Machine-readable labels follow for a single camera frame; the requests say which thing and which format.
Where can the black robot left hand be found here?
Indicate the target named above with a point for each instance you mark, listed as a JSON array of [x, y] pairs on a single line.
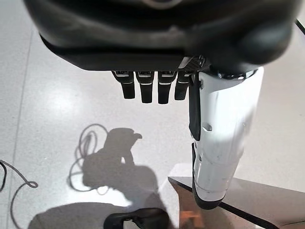
[[155, 35]]

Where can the silver robot left leg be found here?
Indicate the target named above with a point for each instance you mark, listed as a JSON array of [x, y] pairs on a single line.
[[143, 213]]

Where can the brown glossy stool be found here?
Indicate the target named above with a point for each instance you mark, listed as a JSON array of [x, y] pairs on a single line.
[[262, 202]]

